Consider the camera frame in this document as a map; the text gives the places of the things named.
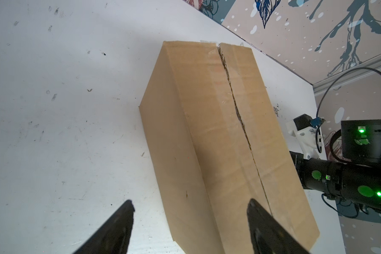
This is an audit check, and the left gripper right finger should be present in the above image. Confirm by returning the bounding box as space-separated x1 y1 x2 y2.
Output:
247 199 309 254

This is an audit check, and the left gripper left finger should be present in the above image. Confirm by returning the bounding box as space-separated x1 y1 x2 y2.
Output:
75 200 135 254

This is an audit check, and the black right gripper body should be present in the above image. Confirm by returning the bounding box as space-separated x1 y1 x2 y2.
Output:
290 151 343 194

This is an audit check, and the brown cardboard express box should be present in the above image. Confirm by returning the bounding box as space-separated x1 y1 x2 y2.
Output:
139 41 320 254

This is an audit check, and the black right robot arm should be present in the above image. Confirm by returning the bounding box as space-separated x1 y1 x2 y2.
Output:
286 114 381 214

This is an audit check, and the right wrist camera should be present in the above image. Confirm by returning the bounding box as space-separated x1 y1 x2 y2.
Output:
286 114 324 159

